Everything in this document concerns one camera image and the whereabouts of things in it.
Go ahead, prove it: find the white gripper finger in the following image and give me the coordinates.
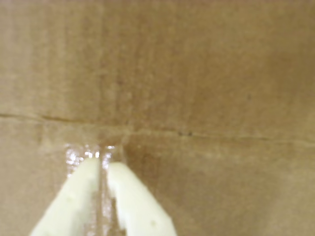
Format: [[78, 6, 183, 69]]
[[29, 158, 100, 236], [109, 162, 178, 236]]

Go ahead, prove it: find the brown cardboard sheet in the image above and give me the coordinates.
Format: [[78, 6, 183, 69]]
[[0, 0, 315, 236]]

